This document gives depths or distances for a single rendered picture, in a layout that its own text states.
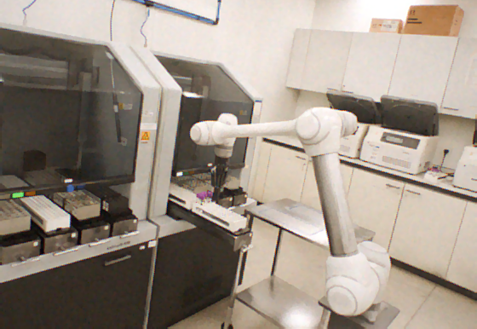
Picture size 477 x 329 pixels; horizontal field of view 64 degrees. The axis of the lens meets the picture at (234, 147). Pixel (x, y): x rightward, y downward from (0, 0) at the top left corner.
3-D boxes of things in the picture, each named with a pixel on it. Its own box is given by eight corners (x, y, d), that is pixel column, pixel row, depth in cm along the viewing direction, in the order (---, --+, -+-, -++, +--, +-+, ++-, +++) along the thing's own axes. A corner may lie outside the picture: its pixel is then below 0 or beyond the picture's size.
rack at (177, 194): (154, 193, 221) (155, 183, 219) (167, 192, 228) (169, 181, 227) (188, 211, 202) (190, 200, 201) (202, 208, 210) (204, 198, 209)
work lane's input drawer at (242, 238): (146, 203, 223) (148, 188, 221) (164, 199, 233) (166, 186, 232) (240, 255, 178) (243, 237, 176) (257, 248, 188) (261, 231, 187)
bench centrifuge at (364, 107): (307, 146, 420) (318, 88, 407) (333, 144, 466) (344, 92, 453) (353, 159, 384) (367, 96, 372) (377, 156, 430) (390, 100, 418)
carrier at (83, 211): (97, 214, 177) (98, 202, 176) (100, 216, 176) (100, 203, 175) (73, 218, 168) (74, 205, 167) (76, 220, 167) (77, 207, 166)
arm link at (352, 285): (385, 303, 142) (368, 329, 125) (343, 300, 152) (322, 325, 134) (343, 102, 147) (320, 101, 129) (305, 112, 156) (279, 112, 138)
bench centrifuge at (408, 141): (357, 160, 382) (372, 92, 369) (378, 156, 430) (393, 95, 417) (415, 176, 348) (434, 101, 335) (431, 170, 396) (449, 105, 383)
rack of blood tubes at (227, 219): (191, 213, 201) (192, 202, 200) (204, 210, 209) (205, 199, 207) (232, 234, 183) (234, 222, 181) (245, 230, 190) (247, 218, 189)
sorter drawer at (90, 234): (17, 194, 205) (18, 179, 203) (43, 191, 216) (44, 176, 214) (85, 250, 160) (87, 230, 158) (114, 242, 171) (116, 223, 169)
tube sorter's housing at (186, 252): (57, 266, 275) (74, 37, 244) (151, 239, 339) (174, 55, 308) (146, 350, 209) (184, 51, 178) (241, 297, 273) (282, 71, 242)
